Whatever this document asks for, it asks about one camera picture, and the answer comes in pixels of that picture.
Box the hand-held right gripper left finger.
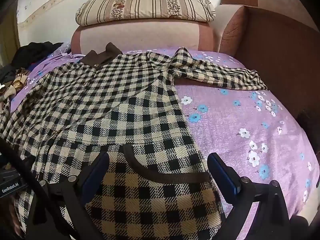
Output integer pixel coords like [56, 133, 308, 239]
[25, 151, 111, 240]

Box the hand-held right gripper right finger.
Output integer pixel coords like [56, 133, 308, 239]
[207, 152, 297, 240]

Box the black and cream checked coat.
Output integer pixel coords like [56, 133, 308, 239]
[0, 43, 268, 240]

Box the purple floral bed sheet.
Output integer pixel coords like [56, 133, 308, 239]
[10, 42, 320, 240]

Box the beige and brown cloth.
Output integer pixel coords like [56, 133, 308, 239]
[0, 67, 32, 105]

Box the brown armchair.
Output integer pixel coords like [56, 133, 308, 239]
[214, 0, 320, 155]

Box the black cloth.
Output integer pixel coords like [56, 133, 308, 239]
[11, 41, 64, 68]

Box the pink padded headboard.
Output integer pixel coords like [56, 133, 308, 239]
[71, 17, 216, 55]

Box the striped floral pillow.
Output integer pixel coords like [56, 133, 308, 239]
[75, 0, 216, 26]

